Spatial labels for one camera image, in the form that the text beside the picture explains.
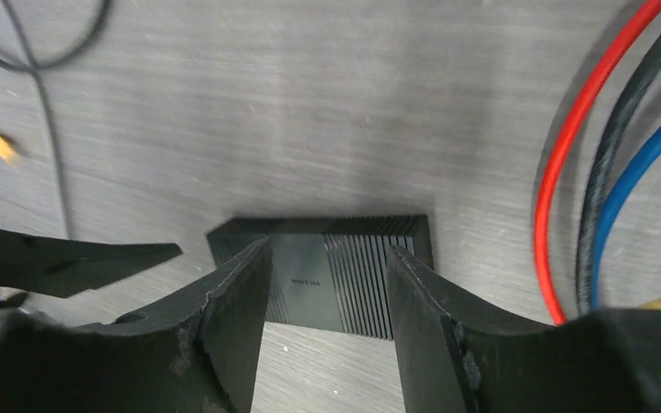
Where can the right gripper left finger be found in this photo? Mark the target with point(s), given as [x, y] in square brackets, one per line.
[195, 350]

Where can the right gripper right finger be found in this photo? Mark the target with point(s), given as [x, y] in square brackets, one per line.
[460, 353]

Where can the ribbed black network switch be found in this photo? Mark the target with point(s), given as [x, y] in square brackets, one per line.
[328, 273]

